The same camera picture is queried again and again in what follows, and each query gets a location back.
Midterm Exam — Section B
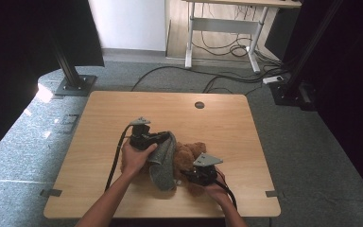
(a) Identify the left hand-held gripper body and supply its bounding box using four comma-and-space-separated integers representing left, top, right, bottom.
130, 116, 159, 151

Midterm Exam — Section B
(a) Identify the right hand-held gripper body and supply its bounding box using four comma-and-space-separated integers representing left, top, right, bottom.
191, 152, 224, 187

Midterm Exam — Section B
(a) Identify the brown teddy bear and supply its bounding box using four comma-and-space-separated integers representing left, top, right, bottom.
119, 141, 208, 197

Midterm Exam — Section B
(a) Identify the grey cloth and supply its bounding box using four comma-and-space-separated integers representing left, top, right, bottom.
147, 131, 178, 192

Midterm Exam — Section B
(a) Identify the person's left hand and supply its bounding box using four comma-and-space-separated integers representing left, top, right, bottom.
121, 140, 159, 178

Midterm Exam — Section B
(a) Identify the person's right hand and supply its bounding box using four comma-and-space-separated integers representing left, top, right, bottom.
201, 183, 231, 206

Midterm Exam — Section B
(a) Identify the grey floor socket plate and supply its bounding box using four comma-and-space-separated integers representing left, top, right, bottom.
56, 113, 80, 135

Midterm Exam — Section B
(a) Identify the black metal stand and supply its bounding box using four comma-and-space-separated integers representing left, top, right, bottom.
268, 0, 344, 107
48, 31, 98, 97

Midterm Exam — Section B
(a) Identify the white power strip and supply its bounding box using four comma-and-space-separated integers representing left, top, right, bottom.
262, 75, 285, 85

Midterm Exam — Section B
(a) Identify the black curtain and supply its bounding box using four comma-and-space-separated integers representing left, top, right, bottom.
0, 0, 105, 165
283, 0, 363, 206

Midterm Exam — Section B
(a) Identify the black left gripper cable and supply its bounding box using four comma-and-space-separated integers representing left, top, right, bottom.
104, 124, 134, 192

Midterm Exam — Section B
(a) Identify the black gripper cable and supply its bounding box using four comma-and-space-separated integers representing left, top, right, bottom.
104, 124, 134, 192
214, 168, 238, 211

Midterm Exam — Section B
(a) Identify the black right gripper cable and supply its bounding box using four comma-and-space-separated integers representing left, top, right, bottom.
214, 168, 238, 211

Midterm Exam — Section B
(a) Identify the long black floor cable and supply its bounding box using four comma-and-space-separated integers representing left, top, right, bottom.
130, 65, 266, 93

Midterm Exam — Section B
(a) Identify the bundle of black cables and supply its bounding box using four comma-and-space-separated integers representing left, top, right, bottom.
191, 30, 257, 59

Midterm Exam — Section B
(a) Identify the white desk frame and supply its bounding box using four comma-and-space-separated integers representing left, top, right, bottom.
182, 0, 303, 74

